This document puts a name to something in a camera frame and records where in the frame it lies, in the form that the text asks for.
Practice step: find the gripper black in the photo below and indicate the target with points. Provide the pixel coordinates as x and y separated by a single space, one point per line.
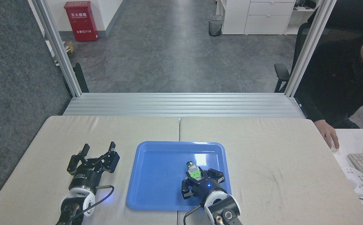
208 189
86 179

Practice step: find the green and silver switch part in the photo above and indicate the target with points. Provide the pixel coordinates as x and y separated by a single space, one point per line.
193 170

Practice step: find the blue plastic tray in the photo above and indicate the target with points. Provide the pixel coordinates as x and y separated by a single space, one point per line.
162 175

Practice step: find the person's right hand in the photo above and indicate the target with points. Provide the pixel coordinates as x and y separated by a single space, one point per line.
328 132

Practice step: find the black panel foot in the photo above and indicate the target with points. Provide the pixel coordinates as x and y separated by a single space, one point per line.
81 78

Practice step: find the grey felt partition panel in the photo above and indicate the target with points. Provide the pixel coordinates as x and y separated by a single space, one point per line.
16 93

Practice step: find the black office chair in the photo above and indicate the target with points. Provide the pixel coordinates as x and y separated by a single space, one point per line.
281 73

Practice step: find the white computer mouse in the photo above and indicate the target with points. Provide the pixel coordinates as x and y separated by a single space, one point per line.
335 149

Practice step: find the red fire extinguisher box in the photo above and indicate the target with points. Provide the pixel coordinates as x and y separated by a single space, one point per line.
81 22

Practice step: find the white round power strip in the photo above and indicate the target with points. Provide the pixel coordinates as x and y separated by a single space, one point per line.
356 179

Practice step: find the dark mesh waste bin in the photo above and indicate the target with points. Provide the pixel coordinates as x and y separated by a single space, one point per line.
216 26

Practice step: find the person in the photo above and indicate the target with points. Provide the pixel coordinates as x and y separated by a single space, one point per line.
340 78

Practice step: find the white drawer cabinet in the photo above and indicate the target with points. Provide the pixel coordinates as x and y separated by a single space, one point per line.
262 18

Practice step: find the silver aluminium rail platform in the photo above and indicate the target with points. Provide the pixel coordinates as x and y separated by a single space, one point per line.
181 104

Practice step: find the silver aluminium post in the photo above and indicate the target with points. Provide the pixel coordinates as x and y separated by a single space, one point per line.
308 47
61 53

